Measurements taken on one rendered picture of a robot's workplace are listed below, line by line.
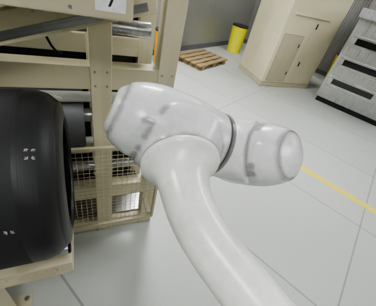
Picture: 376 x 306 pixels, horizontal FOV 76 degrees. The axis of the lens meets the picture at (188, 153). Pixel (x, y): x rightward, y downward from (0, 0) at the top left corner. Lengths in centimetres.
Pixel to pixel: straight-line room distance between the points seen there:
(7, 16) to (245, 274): 99
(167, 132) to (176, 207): 8
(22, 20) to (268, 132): 89
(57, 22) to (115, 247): 159
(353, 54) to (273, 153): 559
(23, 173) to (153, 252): 153
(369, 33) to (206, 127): 562
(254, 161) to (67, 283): 179
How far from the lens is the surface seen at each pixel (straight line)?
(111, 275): 200
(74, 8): 88
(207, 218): 24
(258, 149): 35
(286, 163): 36
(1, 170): 70
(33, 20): 104
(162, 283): 199
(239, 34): 745
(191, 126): 28
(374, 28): 585
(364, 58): 589
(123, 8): 88
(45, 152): 71
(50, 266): 110
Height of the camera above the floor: 184
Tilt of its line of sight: 38 degrees down
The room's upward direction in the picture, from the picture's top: 15 degrees clockwise
